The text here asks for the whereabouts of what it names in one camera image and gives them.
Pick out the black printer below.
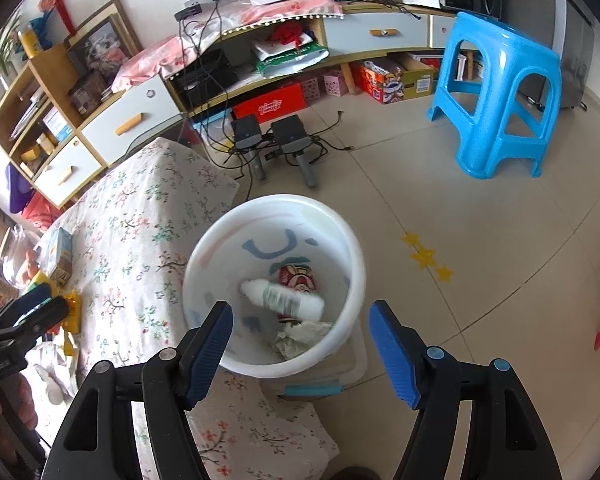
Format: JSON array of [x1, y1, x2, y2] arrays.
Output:
[[172, 49, 253, 111]]

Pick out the person's left hand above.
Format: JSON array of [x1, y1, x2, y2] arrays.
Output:
[[0, 375, 38, 433]]

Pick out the yellow snack packet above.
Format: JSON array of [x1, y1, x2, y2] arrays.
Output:
[[60, 290, 83, 333]]

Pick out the green and white bag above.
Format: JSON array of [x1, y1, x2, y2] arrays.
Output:
[[252, 35, 329, 78]]

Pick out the pink patterned cloth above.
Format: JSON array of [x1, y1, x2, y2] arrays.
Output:
[[111, 0, 343, 93]]

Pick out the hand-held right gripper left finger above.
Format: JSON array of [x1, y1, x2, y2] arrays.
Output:
[[40, 301, 235, 480]]

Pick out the black floor cable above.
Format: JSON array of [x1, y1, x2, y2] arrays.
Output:
[[310, 110, 353, 151]]

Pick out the red knotted ornament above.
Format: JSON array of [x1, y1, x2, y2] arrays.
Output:
[[267, 25, 306, 48]]

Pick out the white tissue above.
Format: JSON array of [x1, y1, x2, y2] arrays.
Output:
[[272, 321, 333, 360]]

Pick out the small white drawer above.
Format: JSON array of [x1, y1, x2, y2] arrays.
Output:
[[430, 15, 458, 50]]

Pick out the red flat box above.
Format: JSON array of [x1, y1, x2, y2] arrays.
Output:
[[232, 84, 308, 122]]

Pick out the clear plastic storage box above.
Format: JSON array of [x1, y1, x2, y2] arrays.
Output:
[[260, 330, 368, 401]]

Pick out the purple plastic object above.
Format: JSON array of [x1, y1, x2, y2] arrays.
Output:
[[5, 162, 36, 216]]

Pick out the grey drawer with wooden handle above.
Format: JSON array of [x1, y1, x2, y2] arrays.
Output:
[[324, 11, 431, 56]]

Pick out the black floor device with handle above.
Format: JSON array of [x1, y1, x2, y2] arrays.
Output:
[[271, 116, 321, 188], [230, 115, 268, 181]]

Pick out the brown tin box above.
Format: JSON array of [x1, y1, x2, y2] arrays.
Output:
[[69, 71, 108, 116]]

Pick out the white plastic bucket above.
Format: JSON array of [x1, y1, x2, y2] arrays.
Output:
[[182, 194, 367, 379]]

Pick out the grey refrigerator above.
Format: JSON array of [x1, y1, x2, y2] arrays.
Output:
[[550, 0, 596, 111]]

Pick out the blue and white box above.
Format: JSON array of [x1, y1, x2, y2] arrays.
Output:
[[42, 107, 76, 143]]

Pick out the red printed can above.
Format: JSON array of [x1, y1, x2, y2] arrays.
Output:
[[277, 263, 318, 321]]

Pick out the white plastic bottle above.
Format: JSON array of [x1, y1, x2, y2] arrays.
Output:
[[240, 278, 326, 321]]

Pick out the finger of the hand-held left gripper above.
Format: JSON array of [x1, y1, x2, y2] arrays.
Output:
[[0, 284, 51, 332], [0, 296, 70, 346]]

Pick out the colourful printed cardboard box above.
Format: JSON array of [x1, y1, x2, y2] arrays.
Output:
[[355, 57, 436, 105]]

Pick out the red hanging decoration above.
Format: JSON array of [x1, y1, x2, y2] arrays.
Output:
[[42, 0, 76, 36]]

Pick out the blue plastic stool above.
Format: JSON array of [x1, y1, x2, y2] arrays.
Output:
[[426, 11, 563, 180]]

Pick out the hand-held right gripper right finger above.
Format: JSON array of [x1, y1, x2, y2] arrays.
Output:
[[369, 300, 563, 480]]

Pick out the floral tablecloth table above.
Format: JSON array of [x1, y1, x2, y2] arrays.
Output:
[[30, 137, 341, 480]]

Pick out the framed cat picture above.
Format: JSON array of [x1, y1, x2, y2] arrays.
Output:
[[62, 0, 143, 78]]

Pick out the wooden cabinet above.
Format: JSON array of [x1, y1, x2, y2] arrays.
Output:
[[0, 2, 486, 211]]

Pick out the yellow and blue carton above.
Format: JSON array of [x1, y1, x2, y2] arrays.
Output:
[[45, 227, 75, 286]]

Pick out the round glass jar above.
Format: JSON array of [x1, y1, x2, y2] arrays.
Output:
[[0, 225, 38, 288]]

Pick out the white drawer with wooden handle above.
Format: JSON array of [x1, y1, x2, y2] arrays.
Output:
[[80, 76, 181, 166], [32, 136, 106, 207]]

